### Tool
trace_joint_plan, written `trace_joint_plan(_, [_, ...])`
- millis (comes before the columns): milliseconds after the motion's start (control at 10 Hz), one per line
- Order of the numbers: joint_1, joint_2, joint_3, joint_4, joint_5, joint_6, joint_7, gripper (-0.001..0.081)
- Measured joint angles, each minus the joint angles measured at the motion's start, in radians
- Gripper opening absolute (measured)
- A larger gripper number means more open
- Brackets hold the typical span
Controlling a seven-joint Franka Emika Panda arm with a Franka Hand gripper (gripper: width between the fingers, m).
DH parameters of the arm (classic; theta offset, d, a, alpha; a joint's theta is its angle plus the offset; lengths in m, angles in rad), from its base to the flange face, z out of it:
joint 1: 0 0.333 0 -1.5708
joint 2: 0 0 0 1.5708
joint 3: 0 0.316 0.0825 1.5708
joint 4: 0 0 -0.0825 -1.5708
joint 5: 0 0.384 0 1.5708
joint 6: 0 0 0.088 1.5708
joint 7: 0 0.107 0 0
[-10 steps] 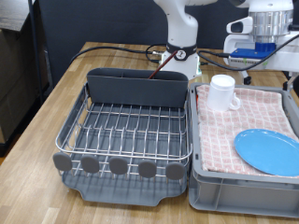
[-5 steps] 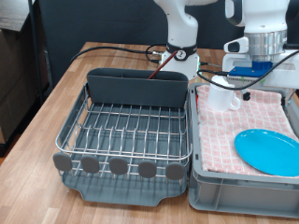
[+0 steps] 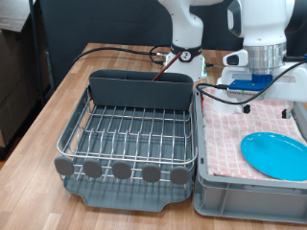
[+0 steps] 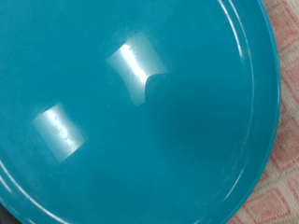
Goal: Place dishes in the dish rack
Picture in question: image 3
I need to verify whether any thick black table cable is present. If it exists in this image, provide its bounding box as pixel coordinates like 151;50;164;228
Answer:
70;44;172;66

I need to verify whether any dark grey cutlery holder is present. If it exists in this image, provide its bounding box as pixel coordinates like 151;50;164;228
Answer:
88;69;195;112

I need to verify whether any grey plastic crate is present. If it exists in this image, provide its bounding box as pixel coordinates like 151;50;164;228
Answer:
193;83;307;224

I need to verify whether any black vertical pole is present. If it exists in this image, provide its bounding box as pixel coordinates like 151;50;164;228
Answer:
28;0;46;108

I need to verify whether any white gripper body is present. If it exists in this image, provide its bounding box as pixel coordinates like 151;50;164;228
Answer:
219;49;307;104

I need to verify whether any brown wooden spoon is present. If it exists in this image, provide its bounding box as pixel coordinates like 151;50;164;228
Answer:
152;52;183;81

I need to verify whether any grey steel wire dish rack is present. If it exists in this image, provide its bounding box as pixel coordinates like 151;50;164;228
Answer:
53;84;200;213

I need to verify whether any dark wooden shelf board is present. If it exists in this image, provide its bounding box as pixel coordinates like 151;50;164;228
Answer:
0;0;33;34

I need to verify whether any pink checked towel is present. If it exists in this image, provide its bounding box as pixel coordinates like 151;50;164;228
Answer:
201;86;307;184

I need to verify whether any grey table cable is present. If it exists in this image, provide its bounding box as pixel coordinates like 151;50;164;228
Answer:
205;62;226;70

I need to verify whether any blue plate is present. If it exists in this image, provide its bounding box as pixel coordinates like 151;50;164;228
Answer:
240;131;307;182

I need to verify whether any brown cardboard box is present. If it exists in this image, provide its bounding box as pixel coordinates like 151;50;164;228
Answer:
0;29;52;150

